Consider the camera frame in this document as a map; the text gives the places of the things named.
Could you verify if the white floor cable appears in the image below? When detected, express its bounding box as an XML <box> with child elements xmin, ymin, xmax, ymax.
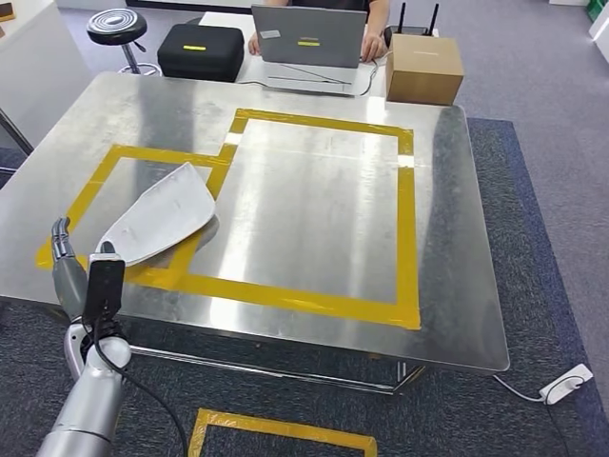
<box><xmin>491</xmin><ymin>373</ymin><xmax>544</xmax><ymax>405</ymax></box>

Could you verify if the black carrying case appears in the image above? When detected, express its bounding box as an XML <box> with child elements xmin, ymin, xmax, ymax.
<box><xmin>156</xmin><ymin>23</ymin><xmax>245</xmax><ymax>84</ymax></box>

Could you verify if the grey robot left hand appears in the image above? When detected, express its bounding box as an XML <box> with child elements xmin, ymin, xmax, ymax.
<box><xmin>51</xmin><ymin>216</ymin><xmax>116</xmax><ymax>321</ymax></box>

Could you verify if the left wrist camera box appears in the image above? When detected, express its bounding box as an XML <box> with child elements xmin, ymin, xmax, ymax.
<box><xmin>82</xmin><ymin>252</ymin><xmax>126</xmax><ymax>327</ymax></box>

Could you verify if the white desk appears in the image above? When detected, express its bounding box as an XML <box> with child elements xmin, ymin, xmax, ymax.
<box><xmin>197</xmin><ymin>10</ymin><xmax>441</xmax><ymax>101</ymax></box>

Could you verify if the brown cardboard box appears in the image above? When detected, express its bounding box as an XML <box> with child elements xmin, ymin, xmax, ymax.
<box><xmin>384</xmin><ymin>32</ymin><xmax>466</xmax><ymax>108</ymax></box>

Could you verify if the white table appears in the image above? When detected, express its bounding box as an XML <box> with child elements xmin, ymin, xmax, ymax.
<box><xmin>0</xmin><ymin>0</ymin><xmax>95</xmax><ymax>179</ymax></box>

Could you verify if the white curved plastic part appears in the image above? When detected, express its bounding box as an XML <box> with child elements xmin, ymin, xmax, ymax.
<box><xmin>95</xmin><ymin>162</ymin><xmax>217</xmax><ymax>268</ymax></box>

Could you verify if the black round stool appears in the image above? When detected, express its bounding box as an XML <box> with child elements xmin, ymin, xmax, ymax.
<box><xmin>85</xmin><ymin>8</ymin><xmax>163</xmax><ymax>77</ymax></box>

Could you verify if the metal workbench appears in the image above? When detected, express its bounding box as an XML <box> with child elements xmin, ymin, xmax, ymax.
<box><xmin>0</xmin><ymin>70</ymin><xmax>511</xmax><ymax>397</ymax></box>

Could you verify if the white panel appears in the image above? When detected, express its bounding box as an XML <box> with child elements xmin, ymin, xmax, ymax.
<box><xmin>587</xmin><ymin>5</ymin><xmax>609</xmax><ymax>67</ymax></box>

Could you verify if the black router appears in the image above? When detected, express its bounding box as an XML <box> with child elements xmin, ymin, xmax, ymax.
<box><xmin>381</xmin><ymin>1</ymin><xmax>440</xmax><ymax>50</ymax></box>

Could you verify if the grey laptop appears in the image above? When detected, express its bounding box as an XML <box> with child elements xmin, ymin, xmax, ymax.
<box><xmin>251</xmin><ymin>4</ymin><xmax>368</xmax><ymax>70</ymax></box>

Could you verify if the white power strip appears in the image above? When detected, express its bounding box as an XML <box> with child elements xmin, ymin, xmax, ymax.
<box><xmin>538</xmin><ymin>363</ymin><xmax>595</xmax><ymax>407</ymax></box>

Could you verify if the small yellow tape rectangle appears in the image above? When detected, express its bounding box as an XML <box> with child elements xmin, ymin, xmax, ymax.
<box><xmin>35</xmin><ymin>143</ymin><xmax>239</xmax><ymax>279</ymax></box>

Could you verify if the person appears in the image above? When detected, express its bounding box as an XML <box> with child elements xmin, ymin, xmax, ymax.
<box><xmin>246</xmin><ymin>0</ymin><xmax>392</xmax><ymax>65</ymax></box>

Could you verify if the large yellow tape rectangle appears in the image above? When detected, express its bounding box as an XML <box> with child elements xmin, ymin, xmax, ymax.
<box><xmin>126</xmin><ymin>108</ymin><xmax>423</xmax><ymax>331</ymax></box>

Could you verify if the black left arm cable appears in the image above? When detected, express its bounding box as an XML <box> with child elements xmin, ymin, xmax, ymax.
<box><xmin>91</xmin><ymin>318</ymin><xmax>189</xmax><ymax>457</ymax></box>

